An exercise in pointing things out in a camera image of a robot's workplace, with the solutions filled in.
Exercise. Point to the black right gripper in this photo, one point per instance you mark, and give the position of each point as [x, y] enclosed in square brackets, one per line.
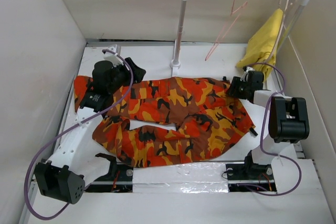
[232, 91]

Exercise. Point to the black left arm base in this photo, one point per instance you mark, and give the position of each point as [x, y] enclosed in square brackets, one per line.
[119, 178]

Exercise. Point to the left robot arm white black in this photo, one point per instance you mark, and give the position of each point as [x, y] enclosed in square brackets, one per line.
[79, 160]

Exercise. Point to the orange camouflage trousers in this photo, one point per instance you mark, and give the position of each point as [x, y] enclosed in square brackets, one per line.
[172, 121]

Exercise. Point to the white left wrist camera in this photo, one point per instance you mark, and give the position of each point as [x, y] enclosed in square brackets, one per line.
[111, 54]

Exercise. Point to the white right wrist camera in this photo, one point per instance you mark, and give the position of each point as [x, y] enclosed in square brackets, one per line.
[247, 70]

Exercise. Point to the pink wire hanger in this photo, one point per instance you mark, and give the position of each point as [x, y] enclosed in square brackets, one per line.
[235, 14]

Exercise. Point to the beige hanger holding garment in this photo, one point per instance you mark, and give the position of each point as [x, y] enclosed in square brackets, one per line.
[287, 9]

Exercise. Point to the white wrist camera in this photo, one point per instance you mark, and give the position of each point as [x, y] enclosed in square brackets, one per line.
[247, 70]
[111, 54]

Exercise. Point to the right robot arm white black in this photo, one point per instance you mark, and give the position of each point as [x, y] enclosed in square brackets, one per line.
[285, 121]

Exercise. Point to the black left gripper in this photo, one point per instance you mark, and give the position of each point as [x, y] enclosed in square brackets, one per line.
[138, 73]

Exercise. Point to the yellow garment on hanger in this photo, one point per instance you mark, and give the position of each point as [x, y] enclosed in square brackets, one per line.
[261, 43]

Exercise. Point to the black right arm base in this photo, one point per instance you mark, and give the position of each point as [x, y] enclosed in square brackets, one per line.
[247, 176]

